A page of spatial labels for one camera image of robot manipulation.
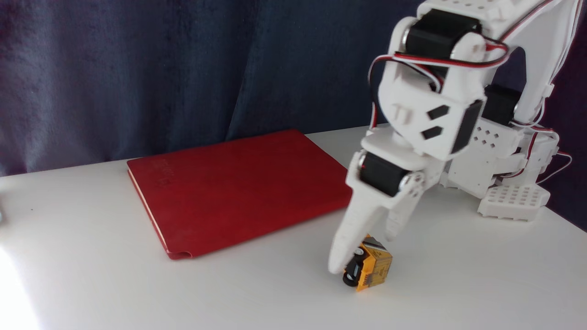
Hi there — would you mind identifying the red notebook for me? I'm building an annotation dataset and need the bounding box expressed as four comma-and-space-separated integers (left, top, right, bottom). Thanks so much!
127, 129, 354, 260

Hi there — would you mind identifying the dark blue curtain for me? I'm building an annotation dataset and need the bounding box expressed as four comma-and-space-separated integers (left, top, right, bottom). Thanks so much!
0, 0, 587, 232

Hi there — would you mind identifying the white and red cable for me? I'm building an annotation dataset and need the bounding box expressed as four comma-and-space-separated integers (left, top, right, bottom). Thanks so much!
536, 150, 574, 185

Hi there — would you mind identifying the yellow toy truck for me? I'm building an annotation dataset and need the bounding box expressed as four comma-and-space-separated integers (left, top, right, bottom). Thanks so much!
343, 235, 393, 292

